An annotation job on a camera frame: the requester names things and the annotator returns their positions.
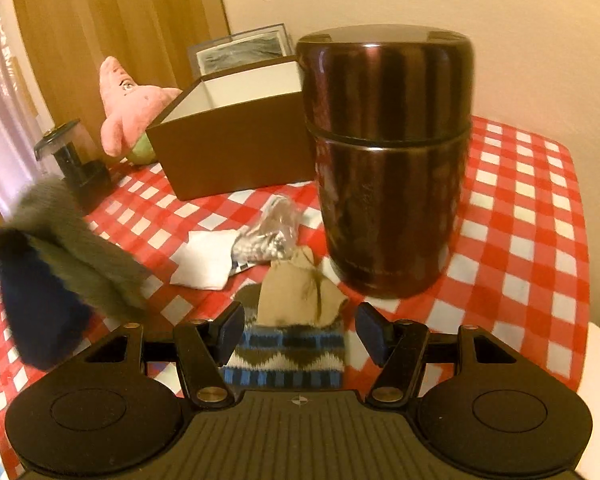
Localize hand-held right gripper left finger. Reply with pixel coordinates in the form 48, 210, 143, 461
75, 301, 246, 407

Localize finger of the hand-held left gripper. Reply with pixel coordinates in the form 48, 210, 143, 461
0, 229, 29, 262

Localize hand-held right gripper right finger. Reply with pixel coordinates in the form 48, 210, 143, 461
355, 303, 526, 407

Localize striped knit sock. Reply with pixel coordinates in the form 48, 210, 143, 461
222, 282, 346, 389

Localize grey fuzzy cloth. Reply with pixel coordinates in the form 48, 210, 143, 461
7, 176, 152, 322

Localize beige sock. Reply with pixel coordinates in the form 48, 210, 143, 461
256, 247, 350, 329

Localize white cloth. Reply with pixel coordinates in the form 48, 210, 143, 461
170, 230, 242, 291

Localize plastic bag of cotton swabs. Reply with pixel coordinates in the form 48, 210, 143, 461
229, 195, 302, 274

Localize brown cardboard box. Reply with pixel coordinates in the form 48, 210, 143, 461
145, 54, 319, 202

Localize black lidded jar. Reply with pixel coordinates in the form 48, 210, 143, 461
33, 118, 115, 212

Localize purple curtain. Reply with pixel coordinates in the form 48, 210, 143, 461
0, 0, 47, 202

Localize brown cylindrical canister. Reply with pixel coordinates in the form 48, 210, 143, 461
294, 26, 476, 300

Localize pink starfish plush toy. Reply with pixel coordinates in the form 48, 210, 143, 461
98, 55, 182, 166

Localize red checkered tablecloth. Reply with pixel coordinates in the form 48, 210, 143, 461
0, 114, 592, 480

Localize white stool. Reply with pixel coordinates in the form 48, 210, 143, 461
576, 321, 600, 480

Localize wooden door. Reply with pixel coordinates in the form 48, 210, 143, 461
7, 0, 231, 127

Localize framed grey picture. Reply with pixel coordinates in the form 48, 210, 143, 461
187, 22, 294, 81

